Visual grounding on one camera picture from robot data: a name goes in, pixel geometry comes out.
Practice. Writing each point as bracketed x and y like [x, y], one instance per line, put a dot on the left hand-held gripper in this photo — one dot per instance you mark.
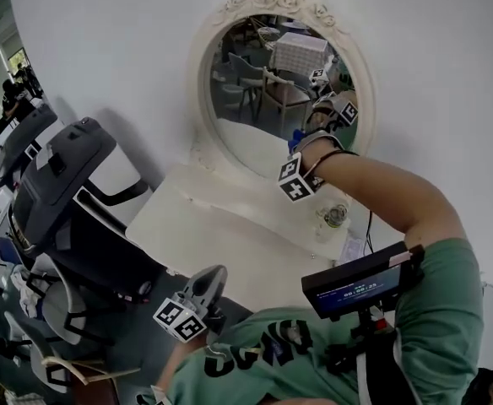
[181, 316]

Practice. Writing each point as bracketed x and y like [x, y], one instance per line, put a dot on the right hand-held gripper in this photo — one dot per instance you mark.
[296, 178]

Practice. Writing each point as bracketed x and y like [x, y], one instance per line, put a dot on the blue cloth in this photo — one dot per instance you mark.
[296, 136]

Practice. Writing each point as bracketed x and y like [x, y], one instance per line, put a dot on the white ornate oval vanity mirror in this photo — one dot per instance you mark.
[286, 78]

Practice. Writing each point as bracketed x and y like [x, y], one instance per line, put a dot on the person's right forearm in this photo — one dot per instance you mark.
[381, 192]

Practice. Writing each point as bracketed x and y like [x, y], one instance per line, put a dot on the person's left forearm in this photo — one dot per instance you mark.
[171, 367]

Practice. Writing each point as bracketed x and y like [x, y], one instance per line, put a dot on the white vanity table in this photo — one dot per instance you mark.
[212, 217]

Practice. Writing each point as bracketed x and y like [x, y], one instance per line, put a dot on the white crumpled cloth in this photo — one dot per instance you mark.
[25, 291]

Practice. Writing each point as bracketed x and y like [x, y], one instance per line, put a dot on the black wristband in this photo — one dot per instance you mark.
[335, 155]

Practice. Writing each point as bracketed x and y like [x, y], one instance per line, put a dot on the clear glass jar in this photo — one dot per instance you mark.
[334, 217]

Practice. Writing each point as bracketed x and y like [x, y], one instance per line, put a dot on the patterned paper pouch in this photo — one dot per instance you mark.
[353, 249]

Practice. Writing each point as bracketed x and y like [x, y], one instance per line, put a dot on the wooden chair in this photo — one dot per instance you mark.
[94, 380]

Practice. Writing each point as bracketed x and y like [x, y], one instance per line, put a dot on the black chest-mounted screen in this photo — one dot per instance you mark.
[352, 285]

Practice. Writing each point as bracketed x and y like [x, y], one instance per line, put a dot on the dark grey machine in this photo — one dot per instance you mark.
[61, 175]

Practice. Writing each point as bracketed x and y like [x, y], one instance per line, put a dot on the green printed t-shirt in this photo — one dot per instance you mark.
[436, 323]

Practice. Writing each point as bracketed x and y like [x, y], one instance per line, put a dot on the grey chair with black frame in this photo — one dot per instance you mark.
[63, 306]

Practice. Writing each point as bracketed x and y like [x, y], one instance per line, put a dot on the black screen mount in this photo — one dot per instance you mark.
[366, 331]

